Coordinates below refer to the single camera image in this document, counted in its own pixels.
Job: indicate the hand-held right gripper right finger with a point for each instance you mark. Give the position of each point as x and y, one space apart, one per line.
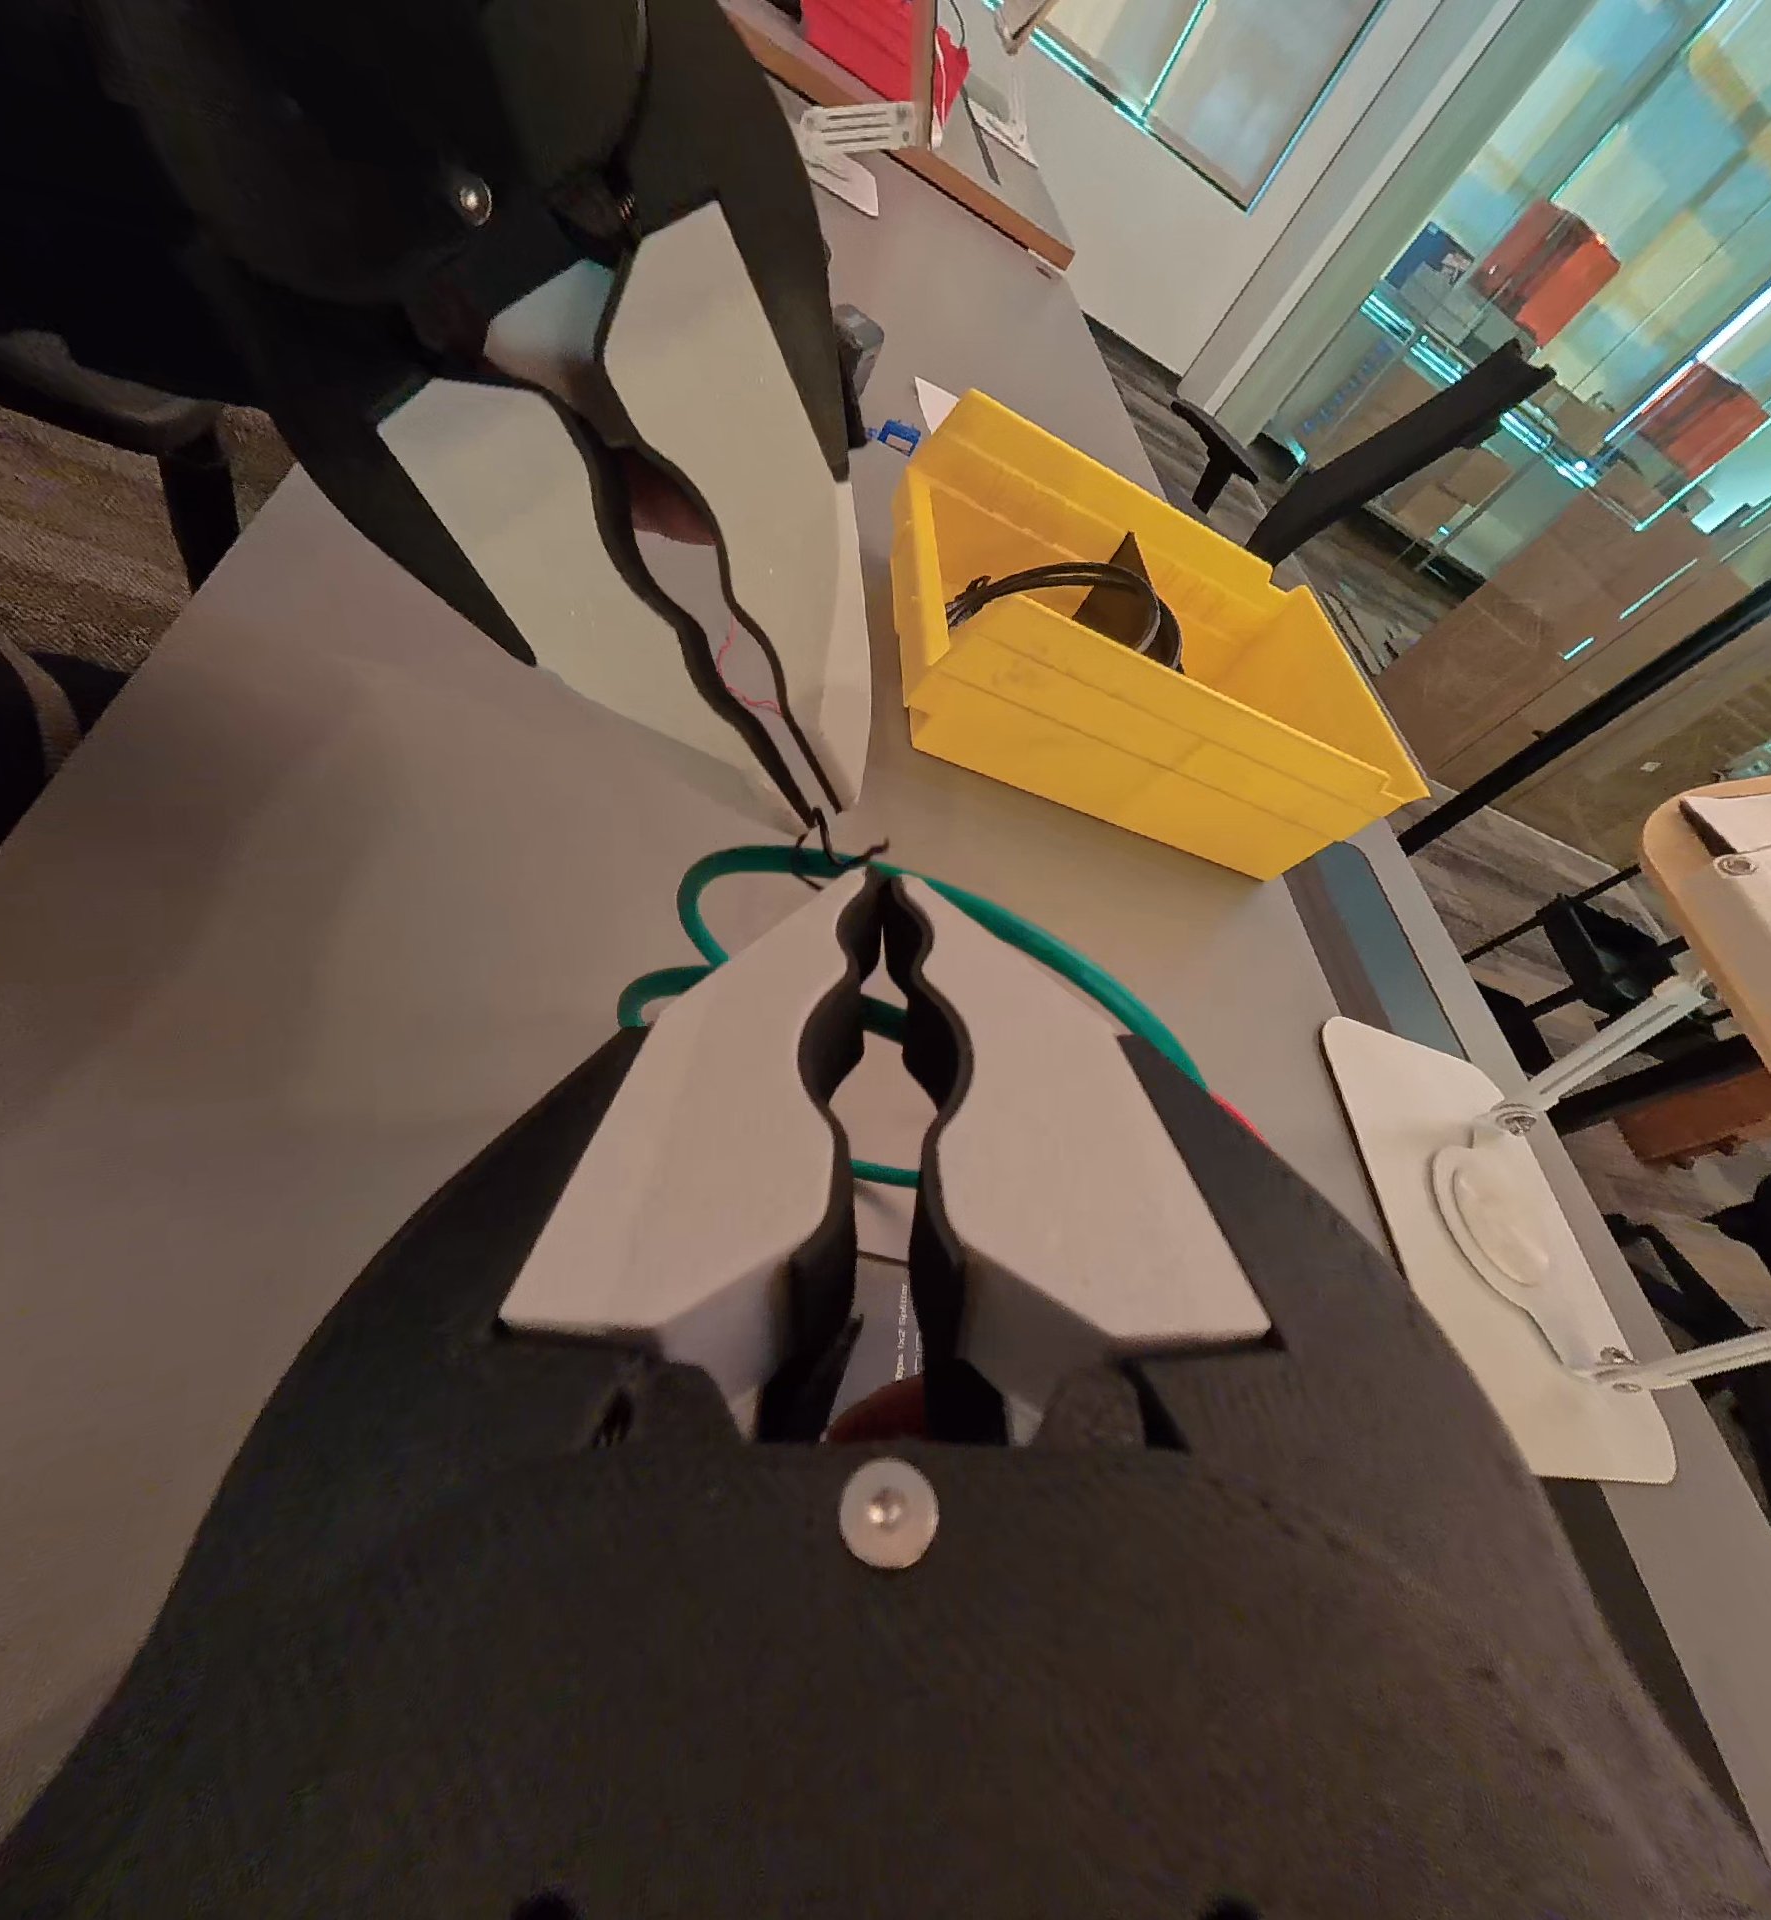
1096 1170

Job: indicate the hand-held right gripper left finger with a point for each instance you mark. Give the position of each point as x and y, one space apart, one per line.
703 1170

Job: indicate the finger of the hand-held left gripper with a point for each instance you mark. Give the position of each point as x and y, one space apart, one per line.
526 496
796 449

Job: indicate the black twist tie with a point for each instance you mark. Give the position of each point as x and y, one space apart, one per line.
832 856

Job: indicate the person's left forearm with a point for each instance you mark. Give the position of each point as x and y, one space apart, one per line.
15 149

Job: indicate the black ethernet adapter box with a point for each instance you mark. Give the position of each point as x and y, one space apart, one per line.
886 1322

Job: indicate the person's left hand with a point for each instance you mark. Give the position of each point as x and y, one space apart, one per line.
668 505

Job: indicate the small white desk stand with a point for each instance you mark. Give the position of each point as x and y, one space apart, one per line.
856 143

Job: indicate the wooden edged table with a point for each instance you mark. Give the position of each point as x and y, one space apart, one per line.
960 180

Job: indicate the red plastic bin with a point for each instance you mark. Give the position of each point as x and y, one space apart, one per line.
863 45

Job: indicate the yellow plastic bin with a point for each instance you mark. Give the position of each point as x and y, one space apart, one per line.
1170 752

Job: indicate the black office chair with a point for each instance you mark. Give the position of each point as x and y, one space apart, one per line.
1425 449

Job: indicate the wooden document board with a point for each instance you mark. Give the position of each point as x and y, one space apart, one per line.
1769 959

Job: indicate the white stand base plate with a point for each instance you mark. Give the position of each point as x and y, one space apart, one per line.
1484 1290

